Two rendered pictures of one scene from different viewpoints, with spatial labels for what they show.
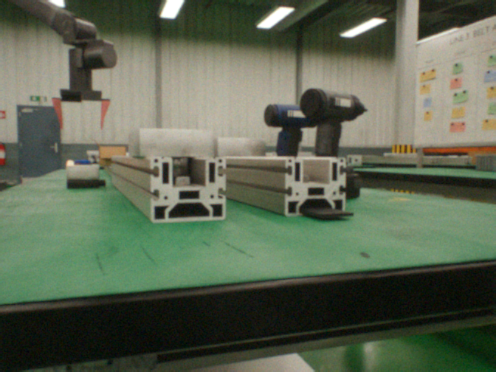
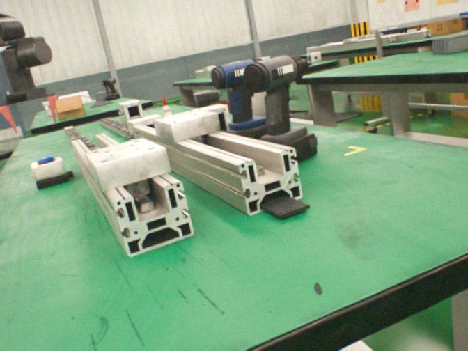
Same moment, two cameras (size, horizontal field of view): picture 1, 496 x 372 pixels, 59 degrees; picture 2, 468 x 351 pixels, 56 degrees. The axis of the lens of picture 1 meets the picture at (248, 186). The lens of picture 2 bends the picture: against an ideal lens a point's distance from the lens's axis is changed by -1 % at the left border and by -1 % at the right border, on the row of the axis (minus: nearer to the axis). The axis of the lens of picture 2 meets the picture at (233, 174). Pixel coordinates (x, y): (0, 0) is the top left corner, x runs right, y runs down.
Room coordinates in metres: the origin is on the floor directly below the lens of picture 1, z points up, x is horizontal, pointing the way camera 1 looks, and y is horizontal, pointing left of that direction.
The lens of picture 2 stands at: (-0.02, -0.04, 1.03)
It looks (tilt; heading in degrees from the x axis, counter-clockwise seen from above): 15 degrees down; 0
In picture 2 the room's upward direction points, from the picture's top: 11 degrees counter-clockwise
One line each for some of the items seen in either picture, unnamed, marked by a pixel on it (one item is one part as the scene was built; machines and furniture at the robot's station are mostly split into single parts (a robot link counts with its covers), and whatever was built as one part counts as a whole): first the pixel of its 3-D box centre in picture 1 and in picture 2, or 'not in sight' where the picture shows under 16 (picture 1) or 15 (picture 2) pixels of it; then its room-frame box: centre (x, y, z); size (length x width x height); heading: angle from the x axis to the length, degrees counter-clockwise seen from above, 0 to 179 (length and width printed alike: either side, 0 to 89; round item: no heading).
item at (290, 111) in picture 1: (301, 147); (254, 102); (1.16, -0.14, 0.89); 0.20 x 0.08 x 0.22; 112
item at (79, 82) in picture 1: (80, 84); (22, 83); (1.17, 0.44, 1.05); 0.10 x 0.07 x 0.07; 111
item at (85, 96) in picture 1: (95, 111); (44, 108); (1.18, 0.41, 0.98); 0.07 x 0.07 x 0.09; 21
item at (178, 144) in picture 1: (167, 152); (127, 169); (0.72, 0.13, 0.87); 0.16 x 0.11 x 0.07; 21
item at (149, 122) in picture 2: not in sight; (144, 133); (1.43, 0.21, 0.83); 0.12 x 0.09 x 0.10; 111
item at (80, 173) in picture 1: (86, 176); (53, 171); (1.17, 0.43, 0.81); 0.10 x 0.08 x 0.06; 111
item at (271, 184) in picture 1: (230, 174); (191, 150); (1.02, 0.04, 0.82); 0.80 x 0.10 x 0.09; 21
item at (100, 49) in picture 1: (92, 46); (23, 43); (1.16, 0.40, 1.15); 0.12 x 0.09 x 0.12; 66
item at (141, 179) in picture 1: (147, 176); (111, 172); (0.95, 0.22, 0.82); 0.80 x 0.10 x 0.09; 21
